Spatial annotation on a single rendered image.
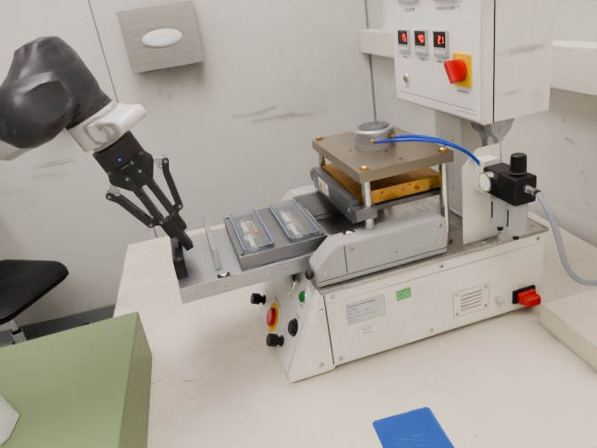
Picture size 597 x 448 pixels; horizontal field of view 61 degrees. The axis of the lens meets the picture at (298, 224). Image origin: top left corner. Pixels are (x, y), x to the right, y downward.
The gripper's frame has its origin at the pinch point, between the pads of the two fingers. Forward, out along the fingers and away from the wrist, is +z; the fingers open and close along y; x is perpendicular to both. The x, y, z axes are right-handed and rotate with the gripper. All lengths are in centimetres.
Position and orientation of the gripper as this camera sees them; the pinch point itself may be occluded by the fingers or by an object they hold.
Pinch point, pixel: (179, 232)
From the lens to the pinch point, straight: 97.2
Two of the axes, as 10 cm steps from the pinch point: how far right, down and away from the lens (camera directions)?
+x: 2.9, 3.5, -8.9
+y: -8.4, 5.5, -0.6
